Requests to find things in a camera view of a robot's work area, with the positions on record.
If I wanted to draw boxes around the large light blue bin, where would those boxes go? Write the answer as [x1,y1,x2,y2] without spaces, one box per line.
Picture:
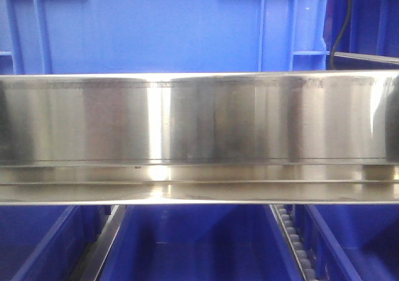
[1,0,327,74]

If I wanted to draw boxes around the lower middle blue bin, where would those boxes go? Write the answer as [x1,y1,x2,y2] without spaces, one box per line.
[101,204,302,280]

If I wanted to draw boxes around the lower right blue bin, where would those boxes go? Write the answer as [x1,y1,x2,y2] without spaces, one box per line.
[292,204,398,280]

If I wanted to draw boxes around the lower left blue bin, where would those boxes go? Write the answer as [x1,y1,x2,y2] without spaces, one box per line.
[1,206,111,280]

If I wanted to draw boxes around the upper right dark blue bin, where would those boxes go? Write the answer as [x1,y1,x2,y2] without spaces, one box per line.
[324,0,398,70]

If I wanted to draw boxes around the stainless steel shelf front rail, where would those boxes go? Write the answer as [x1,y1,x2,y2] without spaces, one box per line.
[1,70,398,205]

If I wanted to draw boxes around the right roller track rail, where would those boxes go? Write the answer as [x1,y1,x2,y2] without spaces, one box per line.
[269,204,318,281]

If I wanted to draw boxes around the black cable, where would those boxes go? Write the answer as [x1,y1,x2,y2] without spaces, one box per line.
[329,0,353,70]

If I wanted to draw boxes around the left metal divider rail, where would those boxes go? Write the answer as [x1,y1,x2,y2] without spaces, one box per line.
[68,205,126,280]

